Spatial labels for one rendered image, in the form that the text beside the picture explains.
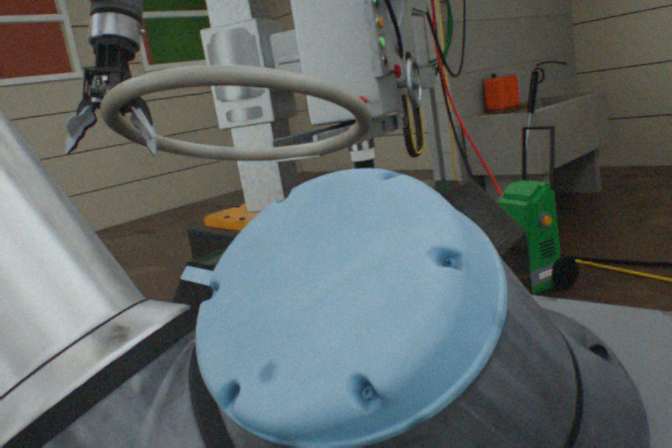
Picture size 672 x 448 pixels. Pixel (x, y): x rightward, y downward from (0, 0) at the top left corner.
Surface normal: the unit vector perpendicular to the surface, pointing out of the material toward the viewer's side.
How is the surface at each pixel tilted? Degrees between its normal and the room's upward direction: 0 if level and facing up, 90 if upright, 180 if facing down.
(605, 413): 70
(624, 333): 44
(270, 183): 90
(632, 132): 90
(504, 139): 90
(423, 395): 106
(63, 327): 62
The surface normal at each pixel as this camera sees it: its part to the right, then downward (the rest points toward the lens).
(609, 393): 0.58, -0.43
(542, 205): 0.45, 0.09
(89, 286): 0.66, -0.55
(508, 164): -0.70, 0.24
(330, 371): -0.49, -0.59
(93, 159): 0.70, 0.02
